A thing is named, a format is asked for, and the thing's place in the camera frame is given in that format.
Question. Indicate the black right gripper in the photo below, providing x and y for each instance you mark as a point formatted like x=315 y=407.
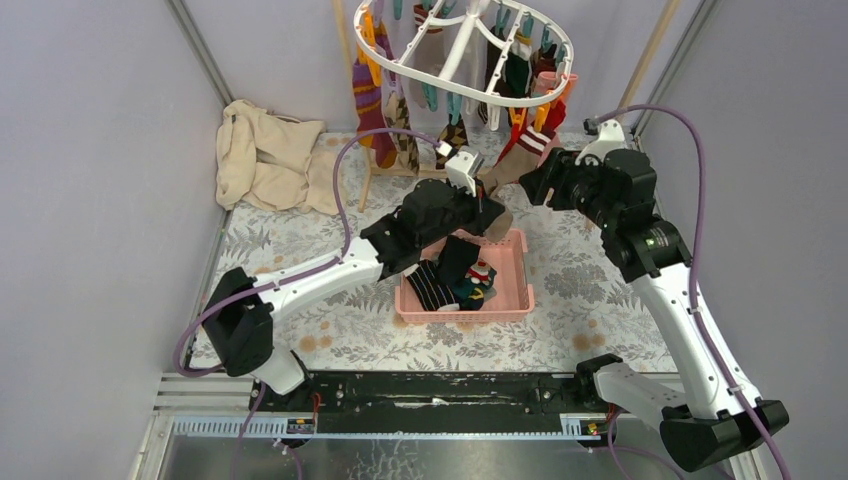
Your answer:
x=556 y=170

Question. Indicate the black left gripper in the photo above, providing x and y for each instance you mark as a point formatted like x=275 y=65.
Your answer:
x=481 y=212

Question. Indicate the teal green sock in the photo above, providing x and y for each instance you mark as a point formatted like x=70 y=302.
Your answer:
x=479 y=273

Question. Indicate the navy santa sock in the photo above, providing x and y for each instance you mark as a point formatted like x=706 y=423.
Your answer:
x=475 y=298

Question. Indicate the black pinstriped sock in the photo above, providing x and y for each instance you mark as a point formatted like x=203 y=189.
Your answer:
x=432 y=294

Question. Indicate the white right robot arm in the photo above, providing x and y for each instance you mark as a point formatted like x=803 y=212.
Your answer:
x=718 y=413

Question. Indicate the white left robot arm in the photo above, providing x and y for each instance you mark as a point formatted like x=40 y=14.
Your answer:
x=242 y=311

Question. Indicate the white round clip hanger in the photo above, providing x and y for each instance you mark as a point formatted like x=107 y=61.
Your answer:
x=463 y=53

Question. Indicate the beige long sock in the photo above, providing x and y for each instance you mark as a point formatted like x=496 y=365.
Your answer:
x=506 y=172

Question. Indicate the pink plastic basket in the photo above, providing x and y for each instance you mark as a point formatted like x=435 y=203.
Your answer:
x=494 y=288

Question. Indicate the red sock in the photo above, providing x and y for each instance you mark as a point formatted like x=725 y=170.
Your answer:
x=546 y=119

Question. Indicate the brown argyle sock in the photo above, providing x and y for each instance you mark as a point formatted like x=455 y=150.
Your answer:
x=454 y=134

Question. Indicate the pink sock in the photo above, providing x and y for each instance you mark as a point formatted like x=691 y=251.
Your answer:
x=547 y=81

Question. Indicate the green dotted sock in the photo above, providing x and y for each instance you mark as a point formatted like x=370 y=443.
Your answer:
x=517 y=68

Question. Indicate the tan argyle sock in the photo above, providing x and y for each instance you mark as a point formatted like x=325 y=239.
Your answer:
x=396 y=115

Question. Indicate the magenta purple striped sock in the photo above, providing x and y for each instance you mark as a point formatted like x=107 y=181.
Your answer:
x=368 y=105

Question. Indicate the cream crumpled cloth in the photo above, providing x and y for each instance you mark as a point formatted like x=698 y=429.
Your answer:
x=273 y=162

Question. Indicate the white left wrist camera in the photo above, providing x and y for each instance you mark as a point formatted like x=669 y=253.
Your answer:
x=461 y=166

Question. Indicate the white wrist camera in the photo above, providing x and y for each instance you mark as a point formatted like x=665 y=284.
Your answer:
x=609 y=136
x=461 y=166

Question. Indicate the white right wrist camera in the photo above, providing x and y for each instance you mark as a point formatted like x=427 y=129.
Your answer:
x=609 y=136

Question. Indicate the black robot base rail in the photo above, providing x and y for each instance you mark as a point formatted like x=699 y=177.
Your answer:
x=436 y=405

